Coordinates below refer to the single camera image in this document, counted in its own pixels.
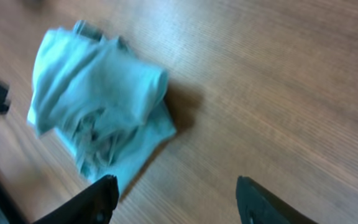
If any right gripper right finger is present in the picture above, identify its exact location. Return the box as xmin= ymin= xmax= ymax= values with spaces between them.
xmin=236 ymin=176 xmax=316 ymax=224

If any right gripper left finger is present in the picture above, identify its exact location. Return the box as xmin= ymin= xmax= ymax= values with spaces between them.
xmin=34 ymin=175 xmax=119 ymax=224

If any light blue t-shirt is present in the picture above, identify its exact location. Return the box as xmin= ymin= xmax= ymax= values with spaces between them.
xmin=27 ymin=21 xmax=176 ymax=192

